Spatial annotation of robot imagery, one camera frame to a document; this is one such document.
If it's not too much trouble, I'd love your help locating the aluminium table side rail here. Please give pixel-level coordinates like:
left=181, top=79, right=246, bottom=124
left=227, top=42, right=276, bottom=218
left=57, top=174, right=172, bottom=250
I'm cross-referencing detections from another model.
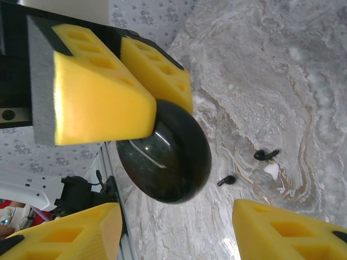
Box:
left=99, top=140, right=135, bottom=260

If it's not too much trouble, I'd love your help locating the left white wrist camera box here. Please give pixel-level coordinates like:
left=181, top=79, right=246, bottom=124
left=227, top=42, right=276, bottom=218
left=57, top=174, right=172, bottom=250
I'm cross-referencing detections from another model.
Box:
left=19, top=0, right=110, bottom=27

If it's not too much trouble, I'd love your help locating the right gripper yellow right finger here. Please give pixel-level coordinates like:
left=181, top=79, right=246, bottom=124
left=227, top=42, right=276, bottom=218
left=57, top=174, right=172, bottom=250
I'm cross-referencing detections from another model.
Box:
left=233, top=198, right=347, bottom=260

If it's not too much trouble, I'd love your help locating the black wireless earbud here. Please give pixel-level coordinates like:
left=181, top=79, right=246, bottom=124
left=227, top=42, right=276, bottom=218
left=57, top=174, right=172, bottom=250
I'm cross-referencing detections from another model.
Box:
left=217, top=174, right=236, bottom=187
left=254, top=147, right=281, bottom=161

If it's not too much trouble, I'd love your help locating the black earbud charging case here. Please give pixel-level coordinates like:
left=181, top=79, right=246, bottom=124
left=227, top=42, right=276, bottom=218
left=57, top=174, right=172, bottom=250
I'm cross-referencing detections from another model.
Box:
left=115, top=99, right=213, bottom=204

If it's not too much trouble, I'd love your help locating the red blurry object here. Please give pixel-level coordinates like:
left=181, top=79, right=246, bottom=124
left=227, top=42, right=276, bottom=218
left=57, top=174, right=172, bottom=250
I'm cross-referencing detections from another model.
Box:
left=0, top=199, right=20, bottom=211

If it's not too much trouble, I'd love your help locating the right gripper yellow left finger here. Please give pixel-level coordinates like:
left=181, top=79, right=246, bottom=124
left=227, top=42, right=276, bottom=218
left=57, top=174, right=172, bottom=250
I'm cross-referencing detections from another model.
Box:
left=0, top=202, right=123, bottom=260

